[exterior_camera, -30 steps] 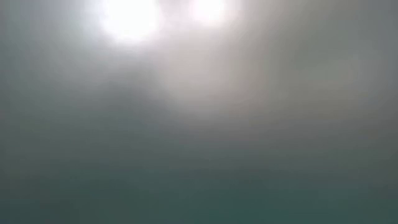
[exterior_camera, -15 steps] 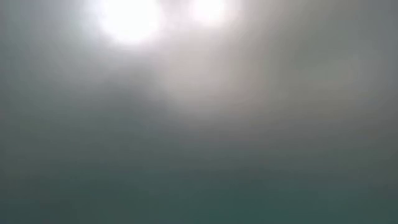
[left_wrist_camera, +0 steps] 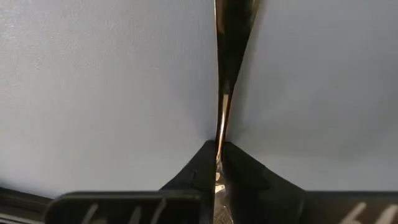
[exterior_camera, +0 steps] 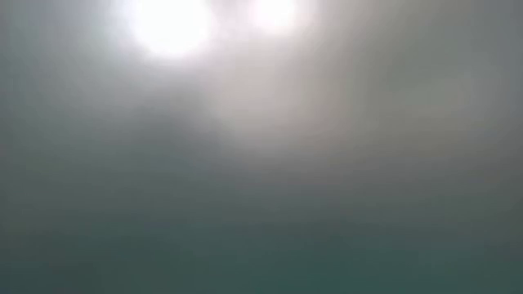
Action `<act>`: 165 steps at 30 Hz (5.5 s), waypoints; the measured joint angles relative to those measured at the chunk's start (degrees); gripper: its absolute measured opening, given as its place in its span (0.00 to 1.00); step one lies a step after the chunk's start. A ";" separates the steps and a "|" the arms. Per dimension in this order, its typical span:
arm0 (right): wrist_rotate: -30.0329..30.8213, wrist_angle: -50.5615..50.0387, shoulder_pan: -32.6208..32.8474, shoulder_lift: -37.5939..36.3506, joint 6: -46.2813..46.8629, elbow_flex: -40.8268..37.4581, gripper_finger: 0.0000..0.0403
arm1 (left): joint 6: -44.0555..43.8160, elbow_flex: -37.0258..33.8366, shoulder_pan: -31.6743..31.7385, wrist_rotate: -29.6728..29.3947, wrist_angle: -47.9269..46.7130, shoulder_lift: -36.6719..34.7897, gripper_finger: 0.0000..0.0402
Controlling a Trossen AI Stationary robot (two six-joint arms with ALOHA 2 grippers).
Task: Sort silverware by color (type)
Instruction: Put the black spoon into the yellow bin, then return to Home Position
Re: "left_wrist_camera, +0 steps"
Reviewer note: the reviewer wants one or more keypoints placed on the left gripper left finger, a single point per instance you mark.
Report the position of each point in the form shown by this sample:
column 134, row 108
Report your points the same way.
column 199, row 180

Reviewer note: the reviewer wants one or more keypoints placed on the black aluminium frame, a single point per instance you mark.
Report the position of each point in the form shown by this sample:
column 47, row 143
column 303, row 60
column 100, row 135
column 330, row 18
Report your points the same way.
column 18, row 205

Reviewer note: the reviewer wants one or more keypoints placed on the black metal spoon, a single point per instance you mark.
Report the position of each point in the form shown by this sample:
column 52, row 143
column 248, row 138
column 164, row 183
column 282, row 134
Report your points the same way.
column 231, row 46

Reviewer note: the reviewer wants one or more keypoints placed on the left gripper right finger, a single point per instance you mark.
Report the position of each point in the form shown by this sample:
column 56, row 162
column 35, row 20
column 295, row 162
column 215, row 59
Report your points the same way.
column 255, row 193

